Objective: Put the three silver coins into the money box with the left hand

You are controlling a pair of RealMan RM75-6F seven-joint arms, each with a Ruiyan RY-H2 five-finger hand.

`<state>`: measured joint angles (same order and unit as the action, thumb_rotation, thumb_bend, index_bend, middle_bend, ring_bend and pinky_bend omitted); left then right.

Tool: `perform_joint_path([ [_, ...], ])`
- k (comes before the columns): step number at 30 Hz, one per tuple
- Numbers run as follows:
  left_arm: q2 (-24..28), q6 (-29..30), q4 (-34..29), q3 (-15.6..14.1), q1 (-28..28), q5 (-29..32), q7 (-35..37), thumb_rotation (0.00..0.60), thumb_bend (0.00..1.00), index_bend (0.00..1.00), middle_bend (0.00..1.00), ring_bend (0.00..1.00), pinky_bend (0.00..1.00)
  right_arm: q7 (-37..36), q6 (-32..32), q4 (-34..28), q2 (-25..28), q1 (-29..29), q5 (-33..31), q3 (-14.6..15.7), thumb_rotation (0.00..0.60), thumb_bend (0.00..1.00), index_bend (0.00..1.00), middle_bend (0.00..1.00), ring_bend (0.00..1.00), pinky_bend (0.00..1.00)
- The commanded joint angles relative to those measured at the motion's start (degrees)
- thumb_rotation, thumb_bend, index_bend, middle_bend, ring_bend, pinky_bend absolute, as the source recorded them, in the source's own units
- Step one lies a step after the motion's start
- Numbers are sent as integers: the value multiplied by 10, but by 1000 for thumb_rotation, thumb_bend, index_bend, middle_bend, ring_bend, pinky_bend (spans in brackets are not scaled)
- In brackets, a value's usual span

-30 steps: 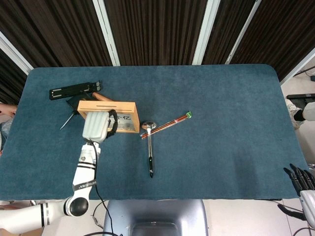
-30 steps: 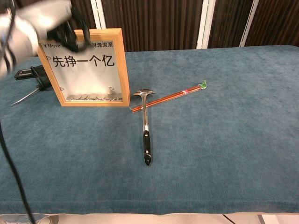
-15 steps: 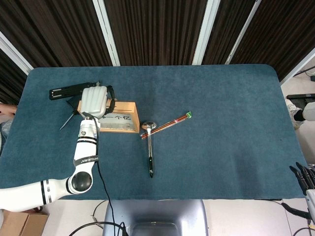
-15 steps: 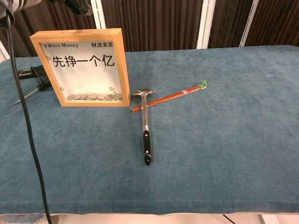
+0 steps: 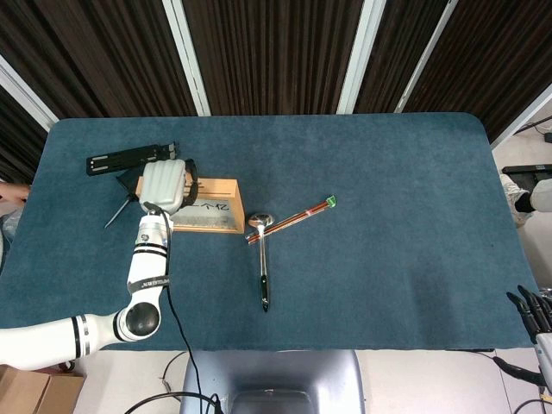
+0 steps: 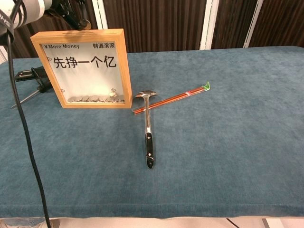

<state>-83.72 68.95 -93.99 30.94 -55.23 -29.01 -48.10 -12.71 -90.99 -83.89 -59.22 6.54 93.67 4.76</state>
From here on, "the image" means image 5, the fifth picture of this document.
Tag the dark slatted partition panel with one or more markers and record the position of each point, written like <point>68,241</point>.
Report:
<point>401,43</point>
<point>496,56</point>
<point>276,56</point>
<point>86,56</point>
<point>17,142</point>

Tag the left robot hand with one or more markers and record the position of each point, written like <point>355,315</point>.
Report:
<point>164,185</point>

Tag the person leg with black sock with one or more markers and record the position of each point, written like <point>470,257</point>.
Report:
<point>543,194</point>

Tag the bystander person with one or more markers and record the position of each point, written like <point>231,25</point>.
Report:
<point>13,192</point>

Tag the red chopsticks in clear sleeve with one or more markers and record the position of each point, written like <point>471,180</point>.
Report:
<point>297,217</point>

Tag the black flat monitor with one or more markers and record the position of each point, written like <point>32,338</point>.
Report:
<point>528,169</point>

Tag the black folding stand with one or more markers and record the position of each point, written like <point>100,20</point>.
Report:
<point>112,159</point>

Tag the white sneaker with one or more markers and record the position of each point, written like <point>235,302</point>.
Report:
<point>511,185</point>

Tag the blue felt table cloth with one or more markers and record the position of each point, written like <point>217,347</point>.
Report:
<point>366,215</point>

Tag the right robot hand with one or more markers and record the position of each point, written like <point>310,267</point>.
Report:
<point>544,328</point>

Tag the wooden framed coin box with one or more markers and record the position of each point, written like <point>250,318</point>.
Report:
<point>215,190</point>

